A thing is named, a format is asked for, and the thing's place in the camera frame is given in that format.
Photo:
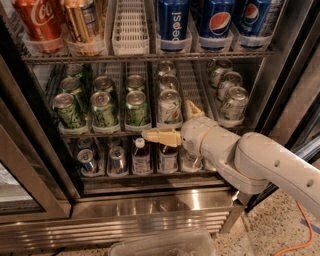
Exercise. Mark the white can middle right column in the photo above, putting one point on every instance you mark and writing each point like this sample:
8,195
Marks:
230,79

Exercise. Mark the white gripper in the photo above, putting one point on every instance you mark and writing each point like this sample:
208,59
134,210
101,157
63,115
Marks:
196,132

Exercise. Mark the white can front right column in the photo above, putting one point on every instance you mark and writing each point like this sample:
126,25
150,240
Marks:
234,104

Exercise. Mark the silver-blue can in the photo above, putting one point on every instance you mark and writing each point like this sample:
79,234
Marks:
88,162
86,143

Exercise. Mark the right blue Pepsi can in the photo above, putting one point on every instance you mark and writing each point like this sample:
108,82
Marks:
257,22

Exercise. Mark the white 7up can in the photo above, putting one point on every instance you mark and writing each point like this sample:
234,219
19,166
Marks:
168,81
169,107
165,67

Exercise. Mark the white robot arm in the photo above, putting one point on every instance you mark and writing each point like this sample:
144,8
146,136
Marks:
248,162

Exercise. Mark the green can left back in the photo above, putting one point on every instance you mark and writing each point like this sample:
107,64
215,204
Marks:
75,70

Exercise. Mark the silver-blue can front left bottom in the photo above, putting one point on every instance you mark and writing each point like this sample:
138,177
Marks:
88,162

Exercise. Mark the white can column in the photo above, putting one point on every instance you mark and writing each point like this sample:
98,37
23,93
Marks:
216,68
230,79
234,104

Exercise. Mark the blue pepsi can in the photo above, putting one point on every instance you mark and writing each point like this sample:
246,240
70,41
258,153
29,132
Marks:
257,22
172,20
214,22

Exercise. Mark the clear water bottle right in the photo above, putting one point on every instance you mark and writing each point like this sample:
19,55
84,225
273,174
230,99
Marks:
209,166

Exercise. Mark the empty white middle-shelf tray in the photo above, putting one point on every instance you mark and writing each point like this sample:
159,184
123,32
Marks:
192,89

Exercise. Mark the left blue Pepsi can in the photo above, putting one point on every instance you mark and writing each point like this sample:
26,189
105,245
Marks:
172,20

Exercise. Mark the white can back right column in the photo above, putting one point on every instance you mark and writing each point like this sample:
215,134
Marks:
216,68

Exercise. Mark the silver-blue can back left bottom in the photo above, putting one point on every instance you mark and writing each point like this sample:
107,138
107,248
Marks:
86,143

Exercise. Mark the dark drink bottle right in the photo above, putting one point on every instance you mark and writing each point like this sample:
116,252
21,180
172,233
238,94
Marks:
167,159

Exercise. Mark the white 7up can front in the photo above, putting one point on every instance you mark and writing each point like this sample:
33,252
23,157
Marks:
169,107

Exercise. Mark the clear water bottle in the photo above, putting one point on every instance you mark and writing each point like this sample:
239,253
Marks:
209,166
190,163

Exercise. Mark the clear water bottle left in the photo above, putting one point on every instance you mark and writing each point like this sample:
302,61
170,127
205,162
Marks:
190,163

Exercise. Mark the white 7up can back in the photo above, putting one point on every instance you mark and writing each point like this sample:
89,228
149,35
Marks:
165,67

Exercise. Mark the green can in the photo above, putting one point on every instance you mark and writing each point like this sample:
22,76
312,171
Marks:
73,86
68,110
75,70

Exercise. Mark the red Coca-Cola can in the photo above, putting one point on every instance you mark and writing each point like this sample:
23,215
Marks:
40,22

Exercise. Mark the dark drink bottle left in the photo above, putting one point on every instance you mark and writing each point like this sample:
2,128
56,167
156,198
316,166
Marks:
141,157

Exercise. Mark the middle blue Pepsi can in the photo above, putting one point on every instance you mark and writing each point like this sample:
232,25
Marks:
214,22

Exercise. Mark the stainless steel fridge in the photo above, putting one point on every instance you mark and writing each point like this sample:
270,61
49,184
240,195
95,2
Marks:
48,203

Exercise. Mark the gold soda can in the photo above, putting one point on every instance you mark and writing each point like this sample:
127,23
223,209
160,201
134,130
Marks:
83,18

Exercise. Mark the green can column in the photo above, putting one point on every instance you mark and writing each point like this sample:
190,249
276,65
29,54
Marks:
135,83
104,111
137,113
105,84

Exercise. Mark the green can front left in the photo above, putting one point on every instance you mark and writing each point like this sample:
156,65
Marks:
68,110

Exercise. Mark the clear plastic bin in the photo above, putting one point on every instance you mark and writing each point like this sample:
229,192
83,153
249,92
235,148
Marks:
195,242

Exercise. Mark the dark drink bottle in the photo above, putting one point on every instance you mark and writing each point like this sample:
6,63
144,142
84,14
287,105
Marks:
141,157
167,159

